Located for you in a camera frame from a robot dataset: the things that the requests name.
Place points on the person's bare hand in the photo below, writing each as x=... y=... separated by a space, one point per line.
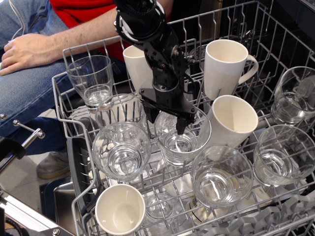
x=29 y=51

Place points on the person's bare forearm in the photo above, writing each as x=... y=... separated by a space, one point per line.
x=87 y=21

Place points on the clear glass back left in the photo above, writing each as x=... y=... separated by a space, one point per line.
x=92 y=78

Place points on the white tilted mug centre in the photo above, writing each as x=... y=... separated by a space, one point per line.
x=232 y=120

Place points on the small clear glass bottom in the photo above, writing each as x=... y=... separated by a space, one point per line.
x=159 y=207

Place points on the white mug with handle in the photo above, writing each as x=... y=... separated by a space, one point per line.
x=227 y=64

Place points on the clear glass far right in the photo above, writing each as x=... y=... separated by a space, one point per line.
x=294 y=97

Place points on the white mug back left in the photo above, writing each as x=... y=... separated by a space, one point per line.
x=137 y=67

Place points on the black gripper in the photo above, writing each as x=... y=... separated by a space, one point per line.
x=156 y=98

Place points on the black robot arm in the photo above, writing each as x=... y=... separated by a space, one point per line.
x=142 y=23

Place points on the grey wire dishwasher rack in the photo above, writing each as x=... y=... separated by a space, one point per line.
x=276 y=34

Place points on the clear glass cup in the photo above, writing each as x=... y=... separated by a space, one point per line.
x=179 y=150

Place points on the clear glass behind front-left glass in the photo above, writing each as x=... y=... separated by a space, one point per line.
x=119 y=108

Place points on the clear glass front left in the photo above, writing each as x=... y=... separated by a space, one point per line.
x=122 y=150

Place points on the metal clamp with black handle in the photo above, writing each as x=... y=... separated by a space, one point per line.
x=11 y=150

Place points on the grey sneaker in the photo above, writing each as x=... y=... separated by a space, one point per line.
x=54 y=165

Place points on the clear glass front centre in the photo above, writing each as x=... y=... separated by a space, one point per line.
x=221 y=176

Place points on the white cup bottom left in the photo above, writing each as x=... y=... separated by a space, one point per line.
x=120 y=210

